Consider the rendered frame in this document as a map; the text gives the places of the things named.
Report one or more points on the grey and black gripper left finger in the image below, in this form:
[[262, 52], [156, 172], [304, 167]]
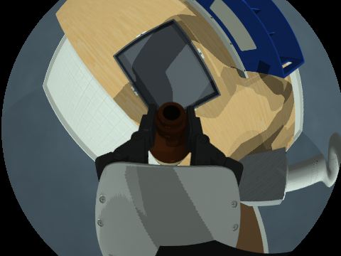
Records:
[[136, 149]]

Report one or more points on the brown glass bottle with beige label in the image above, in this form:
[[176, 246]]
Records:
[[169, 147]]

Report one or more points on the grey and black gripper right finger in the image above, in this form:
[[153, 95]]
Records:
[[202, 151]]

